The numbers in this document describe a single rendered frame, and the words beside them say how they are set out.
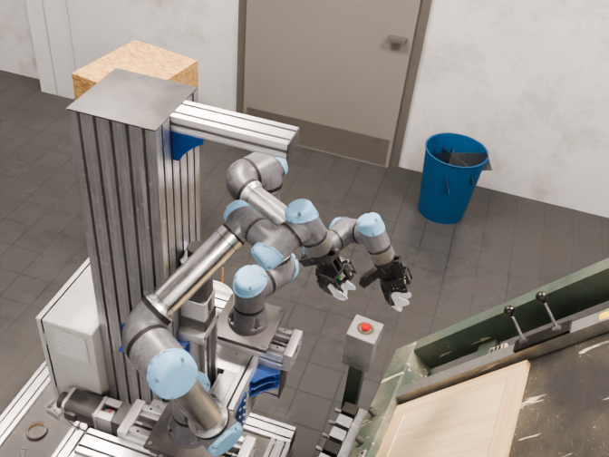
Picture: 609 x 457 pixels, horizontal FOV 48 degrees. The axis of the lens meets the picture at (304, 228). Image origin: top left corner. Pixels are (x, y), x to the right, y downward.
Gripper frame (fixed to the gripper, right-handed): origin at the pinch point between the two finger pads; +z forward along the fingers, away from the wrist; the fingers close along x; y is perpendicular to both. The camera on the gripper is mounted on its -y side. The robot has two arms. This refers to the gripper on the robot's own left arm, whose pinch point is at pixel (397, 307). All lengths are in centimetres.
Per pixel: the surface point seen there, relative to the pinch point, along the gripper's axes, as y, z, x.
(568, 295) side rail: 48, 18, 22
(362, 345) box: -32, 35, 21
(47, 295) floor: -241, 26, 65
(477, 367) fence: 19.1, 27.2, -0.7
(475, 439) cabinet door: 23.3, 25.3, -31.1
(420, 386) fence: -3.9, 37.7, 1.1
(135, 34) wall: -268, -56, 282
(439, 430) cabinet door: 8.4, 32.9, -21.8
